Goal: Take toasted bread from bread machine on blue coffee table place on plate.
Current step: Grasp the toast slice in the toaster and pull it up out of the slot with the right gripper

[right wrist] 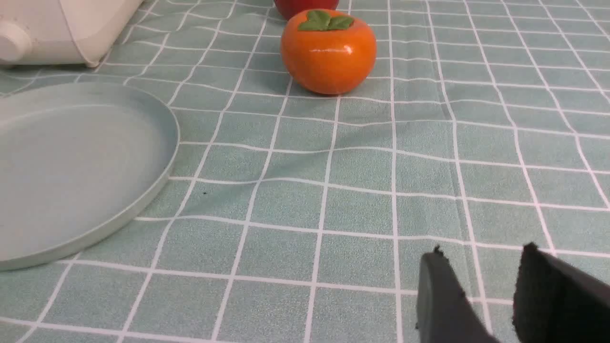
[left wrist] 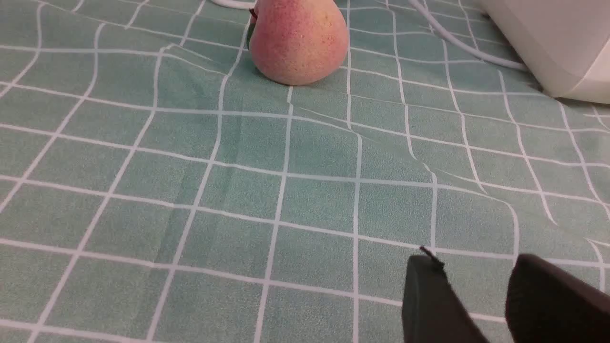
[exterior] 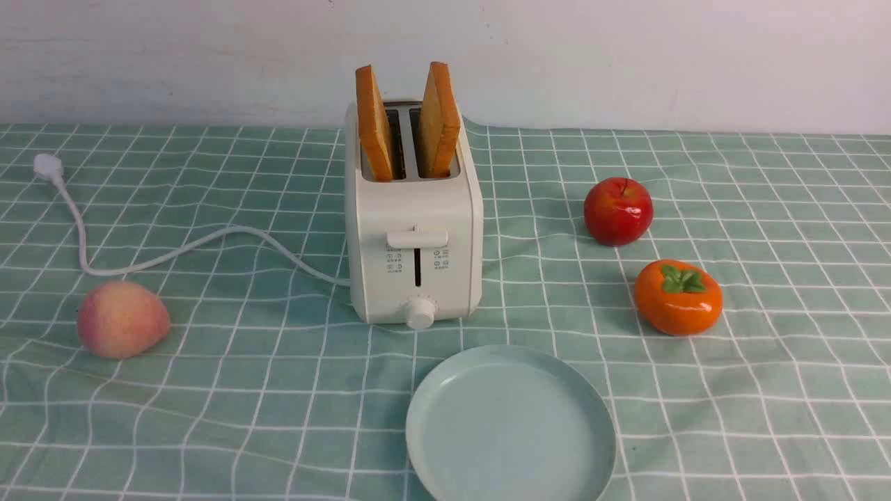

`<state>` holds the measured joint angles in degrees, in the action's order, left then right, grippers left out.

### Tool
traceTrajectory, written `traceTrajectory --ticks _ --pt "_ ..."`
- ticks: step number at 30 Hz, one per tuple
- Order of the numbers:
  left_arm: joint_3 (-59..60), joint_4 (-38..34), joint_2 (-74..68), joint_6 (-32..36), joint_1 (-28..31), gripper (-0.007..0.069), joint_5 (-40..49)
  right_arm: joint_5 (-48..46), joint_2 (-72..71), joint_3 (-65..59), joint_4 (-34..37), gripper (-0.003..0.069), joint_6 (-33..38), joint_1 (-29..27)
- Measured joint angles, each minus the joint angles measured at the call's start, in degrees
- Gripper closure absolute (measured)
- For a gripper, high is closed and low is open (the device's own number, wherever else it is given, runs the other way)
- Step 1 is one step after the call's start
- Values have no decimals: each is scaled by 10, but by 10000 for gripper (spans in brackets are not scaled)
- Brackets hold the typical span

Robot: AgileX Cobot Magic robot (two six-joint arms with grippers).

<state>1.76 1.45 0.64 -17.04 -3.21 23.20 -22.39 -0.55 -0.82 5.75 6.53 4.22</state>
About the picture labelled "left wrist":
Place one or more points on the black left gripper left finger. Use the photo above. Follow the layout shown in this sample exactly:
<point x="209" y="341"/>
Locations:
<point x="431" y="311"/>

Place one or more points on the green checkered tablecloth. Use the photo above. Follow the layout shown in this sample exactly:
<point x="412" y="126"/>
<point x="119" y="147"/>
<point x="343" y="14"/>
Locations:
<point x="156" y="188"/>

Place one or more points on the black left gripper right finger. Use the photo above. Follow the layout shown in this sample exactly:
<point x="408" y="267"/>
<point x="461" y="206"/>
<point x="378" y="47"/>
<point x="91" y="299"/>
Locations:
<point x="545" y="304"/>

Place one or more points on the white toaster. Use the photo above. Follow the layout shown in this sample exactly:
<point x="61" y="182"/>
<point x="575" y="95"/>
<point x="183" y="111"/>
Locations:
<point x="563" y="43"/>

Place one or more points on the pink peach fruit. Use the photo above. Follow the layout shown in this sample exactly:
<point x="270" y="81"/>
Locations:
<point x="297" y="42"/>

